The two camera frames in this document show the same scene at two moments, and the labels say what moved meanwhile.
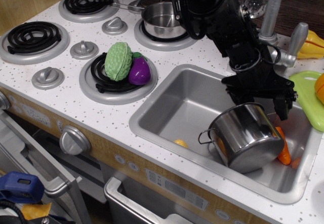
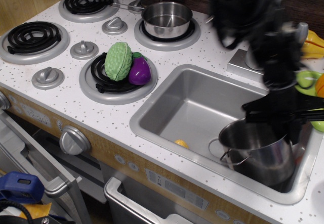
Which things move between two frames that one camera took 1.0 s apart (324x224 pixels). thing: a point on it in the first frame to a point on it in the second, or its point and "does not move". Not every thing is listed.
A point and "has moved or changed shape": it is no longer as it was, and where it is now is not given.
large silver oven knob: (73, 141) does not move
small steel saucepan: (159, 20) does not move
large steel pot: (245, 136) has moved or changed shape
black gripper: (261, 81) to (287, 106)
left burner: (34, 43) does not move
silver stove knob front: (48, 78) does not move
